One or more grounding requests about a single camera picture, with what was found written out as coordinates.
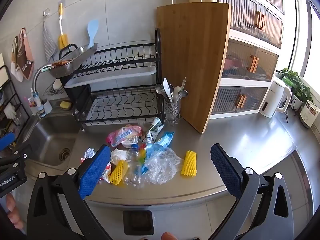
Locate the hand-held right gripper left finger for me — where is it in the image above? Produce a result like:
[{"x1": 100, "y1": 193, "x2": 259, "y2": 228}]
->
[{"x1": 26, "y1": 144, "x2": 113, "y2": 240}]

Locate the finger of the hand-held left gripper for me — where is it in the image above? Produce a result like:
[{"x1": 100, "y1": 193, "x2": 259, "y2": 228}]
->
[{"x1": 0, "y1": 132, "x2": 33, "y2": 173}]

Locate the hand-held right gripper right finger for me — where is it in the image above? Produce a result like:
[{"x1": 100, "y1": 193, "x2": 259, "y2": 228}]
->
[{"x1": 210, "y1": 143, "x2": 294, "y2": 240}]

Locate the red white wrapper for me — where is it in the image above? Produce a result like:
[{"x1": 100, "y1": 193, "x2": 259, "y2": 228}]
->
[{"x1": 100, "y1": 161, "x2": 112, "y2": 182}]

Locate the yellow foam net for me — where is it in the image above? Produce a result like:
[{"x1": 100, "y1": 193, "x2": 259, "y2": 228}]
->
[
  {"x1": 180, "y1": 150, "x2": 197, "y2": 177},
  {"x1": 109, "y1": 160, "x2": 128, "y2": 186}
]

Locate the white paper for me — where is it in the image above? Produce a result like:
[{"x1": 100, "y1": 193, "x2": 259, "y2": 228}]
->
[{"x1": 110, "y1": 149, "x2": 129, "y2": 165}]

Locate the clear plastic bottle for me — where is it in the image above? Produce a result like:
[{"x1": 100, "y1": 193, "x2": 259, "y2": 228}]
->
[{"x1": 124, "y1": 144, "x2": 143, "y2": 186}]

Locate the yellow green wrapper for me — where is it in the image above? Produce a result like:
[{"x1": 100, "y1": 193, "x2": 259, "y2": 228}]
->
[{"x1": 139, "y1": 144, "x2": 148, "y2": 163}]

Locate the clear plastic bag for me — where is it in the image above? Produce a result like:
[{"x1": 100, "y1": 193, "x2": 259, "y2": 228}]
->
[{"x1": 142, "y1": 147, "x2": 184, "y2": 184}]

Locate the dark trash bin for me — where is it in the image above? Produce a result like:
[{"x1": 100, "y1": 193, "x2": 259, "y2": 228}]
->
[{"x1": 123, "y1": 210, "x2": 154, "y2": 235}]

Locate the blue snack packet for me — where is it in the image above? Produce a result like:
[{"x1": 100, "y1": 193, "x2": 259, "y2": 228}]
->
[{"x1": 145, "y1": 131, "x2": 175, "y2": 160}]

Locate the person's left hand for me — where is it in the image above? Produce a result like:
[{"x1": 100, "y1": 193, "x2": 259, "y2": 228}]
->
[{"x1": 5, "y1": 194, "x2": 25, "y2": 230}]

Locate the white glove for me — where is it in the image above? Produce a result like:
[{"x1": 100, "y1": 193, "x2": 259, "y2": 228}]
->
[{"x1": 4, "y1": 104, "x2": 17, "y2": 119}]

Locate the steel sink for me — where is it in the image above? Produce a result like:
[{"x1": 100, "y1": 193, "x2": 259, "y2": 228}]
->
[{"x1": 19, "y1": 115, "x2": 80, "y2": 168}]

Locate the pink snack packet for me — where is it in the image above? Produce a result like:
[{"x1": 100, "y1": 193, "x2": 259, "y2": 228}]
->
[{"x1": 107, "y1": 126, "x2": 142, "y2": 148}]

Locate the black shelf rack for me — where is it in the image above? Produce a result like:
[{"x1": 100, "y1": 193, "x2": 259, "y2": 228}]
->
[{"x1": 0, "y1": 65, "x2": 30, "y2": 135}]

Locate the white holder cup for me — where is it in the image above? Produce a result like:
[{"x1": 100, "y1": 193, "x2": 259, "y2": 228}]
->
[{"x1": 29, "y1": 97, "x2": 53, "y2": 115}]

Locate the white green milk pouch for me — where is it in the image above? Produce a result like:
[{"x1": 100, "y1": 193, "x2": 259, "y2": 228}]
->
[{"x1": 146, "y1": 117, "x2": 165, "y2": 143}]

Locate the black utensil caddy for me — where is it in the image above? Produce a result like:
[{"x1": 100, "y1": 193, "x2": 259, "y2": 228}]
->
[{"x1": 65, "y1": 84, "x2": 92, "y2": 117}]

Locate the metal faucet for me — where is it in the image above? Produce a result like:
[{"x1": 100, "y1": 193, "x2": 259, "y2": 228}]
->
[{"x1": 32, "y1": 64, "x2": 54, "y2": 118}]

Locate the beige hanging towel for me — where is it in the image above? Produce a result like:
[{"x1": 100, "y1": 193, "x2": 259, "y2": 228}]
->
[{"x1": 10, "y1": 36, "x2": 24, "y2": 82}]

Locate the glass utensil holder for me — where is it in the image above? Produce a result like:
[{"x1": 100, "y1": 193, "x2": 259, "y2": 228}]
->
[{"x1": 164, "y1": 100, "x2": 181, "y2": 125}]

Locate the pink brown hanging towel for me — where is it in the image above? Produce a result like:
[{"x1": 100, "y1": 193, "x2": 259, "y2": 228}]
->
[{"x1": 19, "y1": 28, "x2": 35, "y2": 80}]

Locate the white electric kettle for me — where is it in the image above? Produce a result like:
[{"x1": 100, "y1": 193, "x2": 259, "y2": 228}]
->
[{"x1": 259, "y1": 76, "x2": 292, "y2": 118}]

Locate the white drip tray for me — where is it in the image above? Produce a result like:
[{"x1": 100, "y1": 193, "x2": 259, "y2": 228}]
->
[{"x1": 64, "y1": 65, "x2": 158, "y2": 88}]

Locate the metal colander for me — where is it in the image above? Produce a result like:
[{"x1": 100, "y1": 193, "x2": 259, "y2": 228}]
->
[{"x1": 49, "y1": 42, "x2": 99, "y2": 78}]

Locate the metal knife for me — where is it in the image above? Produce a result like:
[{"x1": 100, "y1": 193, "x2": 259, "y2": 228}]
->
[{"x1": 163, "y1": 77, "x2": 173, "y2": 103}]

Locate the white small appliance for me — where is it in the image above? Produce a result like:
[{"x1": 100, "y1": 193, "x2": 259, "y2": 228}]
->
[{"x1": 299, "y1": 100, "x2": 320, "y2": 128}]

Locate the grey striped cloth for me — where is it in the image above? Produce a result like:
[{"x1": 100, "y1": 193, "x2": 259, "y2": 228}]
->
[{"x1": 42, "y1": 20, "x2": 58, "y2": 62}]

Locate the yellow bottle brush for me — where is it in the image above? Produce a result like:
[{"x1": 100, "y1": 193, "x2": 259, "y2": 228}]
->
[{"x1": 58, "y1": 3, "x2": 68, "y2": 50}]

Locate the green potted plant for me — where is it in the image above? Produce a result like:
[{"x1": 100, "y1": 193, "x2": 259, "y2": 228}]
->
[{"x1": 277, "y1": 67, "x2": 313, "y2": 110}]

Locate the wooden cutting board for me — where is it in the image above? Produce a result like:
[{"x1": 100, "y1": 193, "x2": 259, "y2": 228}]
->
[{"x1": 157, "y1": 2, "x2": 232, "y2": 134}]

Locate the cream storage cabinet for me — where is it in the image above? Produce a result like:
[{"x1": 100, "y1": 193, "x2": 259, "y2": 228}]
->
[{"x1": 189, "y1": 0, "x2": 285, "y2": 120}]

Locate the blue rice paddle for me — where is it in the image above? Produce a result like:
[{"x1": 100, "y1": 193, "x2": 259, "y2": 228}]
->
[{"x1": 87, "y1": 19, "x2": 99, "y2": 49}]

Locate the wire soap basket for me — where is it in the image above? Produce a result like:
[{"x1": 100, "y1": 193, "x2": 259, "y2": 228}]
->
[{"x1": 42, "y1": 79, "x2": 66, "y2": 97}]

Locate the black wire dish rack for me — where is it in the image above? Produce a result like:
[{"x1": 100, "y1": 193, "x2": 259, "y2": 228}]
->
[{"x1": 60, "y1": 28, "x2": 165, "y2": 130}]

